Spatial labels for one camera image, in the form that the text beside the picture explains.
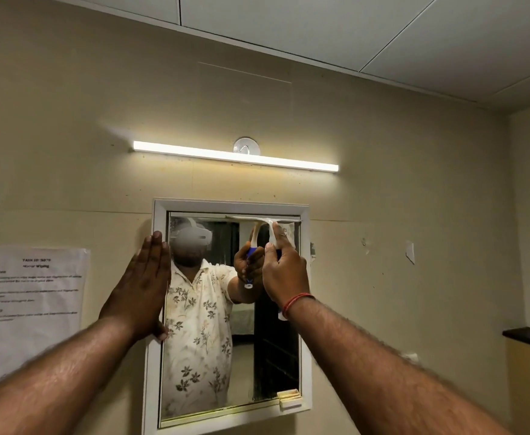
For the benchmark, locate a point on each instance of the person's left hand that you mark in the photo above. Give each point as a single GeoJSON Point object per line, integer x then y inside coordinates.
{"type": "Point", "coordinates": [135, 289]}

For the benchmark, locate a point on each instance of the white cabinet latch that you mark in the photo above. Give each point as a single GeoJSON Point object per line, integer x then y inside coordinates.
{"type": "Point", "coordinates": [289, 398]}

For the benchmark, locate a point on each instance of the person's left forearm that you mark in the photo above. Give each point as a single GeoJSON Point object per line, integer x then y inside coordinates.
{"type": "Point", "coordinates": [42, 389]}

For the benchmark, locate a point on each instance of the round white wall cover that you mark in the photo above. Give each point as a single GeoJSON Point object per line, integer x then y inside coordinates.
{"type": "Point", "coordinates": [246, 144]}

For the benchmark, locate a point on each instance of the person's right fingers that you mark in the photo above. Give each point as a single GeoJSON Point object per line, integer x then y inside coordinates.
{"type": "Point", "coordinates": [283, 240]}

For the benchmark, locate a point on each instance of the person's right forearm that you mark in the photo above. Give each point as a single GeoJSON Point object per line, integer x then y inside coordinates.
{"type": "Point", "coordinates": [382, 380]}

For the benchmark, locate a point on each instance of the person's right hand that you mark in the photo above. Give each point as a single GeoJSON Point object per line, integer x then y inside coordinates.
{"type": "Point", "coordinates": [285, 276]}

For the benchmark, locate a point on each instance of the person's left thumb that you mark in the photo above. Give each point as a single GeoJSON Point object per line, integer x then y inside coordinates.
{"type": "Point", "coordinates": [162, 334]}

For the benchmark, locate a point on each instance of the white tube light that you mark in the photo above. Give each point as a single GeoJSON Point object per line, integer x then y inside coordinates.
{"type": "Point", "coordinates": [235, 156]}

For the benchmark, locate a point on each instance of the white framed mirror cabinet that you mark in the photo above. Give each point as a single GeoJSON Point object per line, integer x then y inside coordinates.
{"type": "Point", "coordinates": [265, 357]}

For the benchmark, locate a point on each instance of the red thread wristband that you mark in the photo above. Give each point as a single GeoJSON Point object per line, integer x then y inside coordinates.
{"type": "Point", "coordinates": [296, 301]}

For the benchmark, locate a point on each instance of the printed paper sheet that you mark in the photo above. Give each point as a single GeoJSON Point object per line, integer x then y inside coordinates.
{"type": "Point", "coordinates": [29, 303]}

